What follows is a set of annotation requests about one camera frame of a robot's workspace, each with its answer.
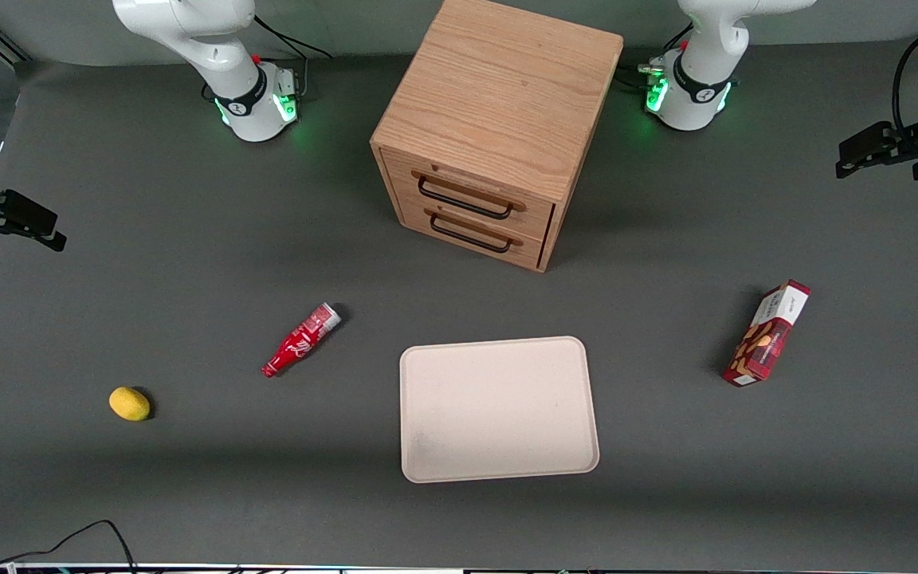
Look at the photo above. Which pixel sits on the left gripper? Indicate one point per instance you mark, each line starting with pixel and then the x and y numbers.
pixel 912 148

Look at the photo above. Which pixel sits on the red cookie box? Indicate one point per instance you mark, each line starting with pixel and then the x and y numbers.
pixel 763 343

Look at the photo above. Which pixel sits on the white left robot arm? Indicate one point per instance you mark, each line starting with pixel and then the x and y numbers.
pixel 706 72

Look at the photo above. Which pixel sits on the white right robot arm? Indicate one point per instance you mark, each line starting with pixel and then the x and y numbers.
pixel 212 40

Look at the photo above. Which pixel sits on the beige rectangular tray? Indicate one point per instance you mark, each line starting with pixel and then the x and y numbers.
pixel 499 410

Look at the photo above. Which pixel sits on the yellow lemon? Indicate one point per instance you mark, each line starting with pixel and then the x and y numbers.
pixel 129 403

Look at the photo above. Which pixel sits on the red cola bottle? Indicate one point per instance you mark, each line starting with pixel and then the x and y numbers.
pixel 298 343

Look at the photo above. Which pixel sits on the wide wooden drawer front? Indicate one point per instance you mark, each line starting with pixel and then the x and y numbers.
pixel 531 215

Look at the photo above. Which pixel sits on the narrow wooden drawer front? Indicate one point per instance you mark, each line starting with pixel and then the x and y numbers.
pixel 527 251

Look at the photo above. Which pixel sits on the wooden two-drawer cabinet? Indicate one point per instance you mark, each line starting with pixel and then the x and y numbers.
pixel 499 88

